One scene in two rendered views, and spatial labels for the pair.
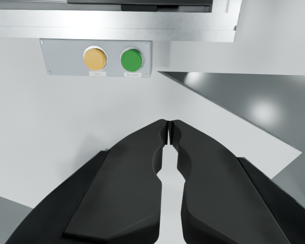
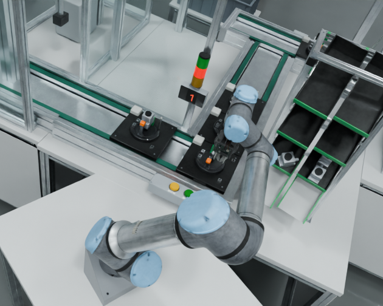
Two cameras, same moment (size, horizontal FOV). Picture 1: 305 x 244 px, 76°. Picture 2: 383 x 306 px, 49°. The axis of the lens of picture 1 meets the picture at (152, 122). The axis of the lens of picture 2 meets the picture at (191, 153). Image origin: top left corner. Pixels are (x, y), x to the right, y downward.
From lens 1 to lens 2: 157 cm
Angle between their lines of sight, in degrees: 72
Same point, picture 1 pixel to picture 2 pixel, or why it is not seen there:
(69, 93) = (135, 207)
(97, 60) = (175, 186)
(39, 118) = (104, 209)
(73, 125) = not seen: hidden behind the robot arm
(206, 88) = not seen: outside the picture
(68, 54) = (163, 181)
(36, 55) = (132, 185)
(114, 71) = (179, 194)
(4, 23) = (145, 163)
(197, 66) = not seen: hidden behind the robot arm
